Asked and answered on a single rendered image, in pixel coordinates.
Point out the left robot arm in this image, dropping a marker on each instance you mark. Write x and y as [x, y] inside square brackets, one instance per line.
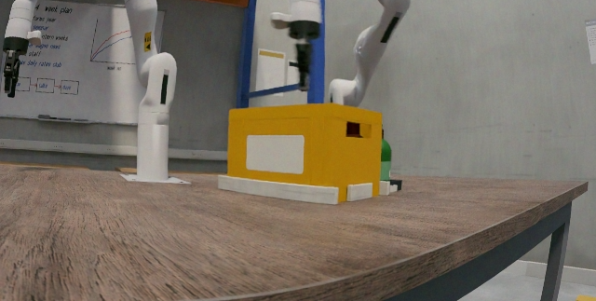
[368, 51]

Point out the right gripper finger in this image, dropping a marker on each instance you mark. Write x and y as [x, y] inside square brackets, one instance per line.
[14, 82]
[9, 71]

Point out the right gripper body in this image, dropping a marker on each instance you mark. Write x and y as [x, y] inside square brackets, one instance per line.
[16, 43]

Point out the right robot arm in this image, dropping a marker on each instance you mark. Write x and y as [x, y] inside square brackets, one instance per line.
[153, 121]

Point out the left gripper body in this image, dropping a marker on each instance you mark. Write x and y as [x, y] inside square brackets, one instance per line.
[310, 30]

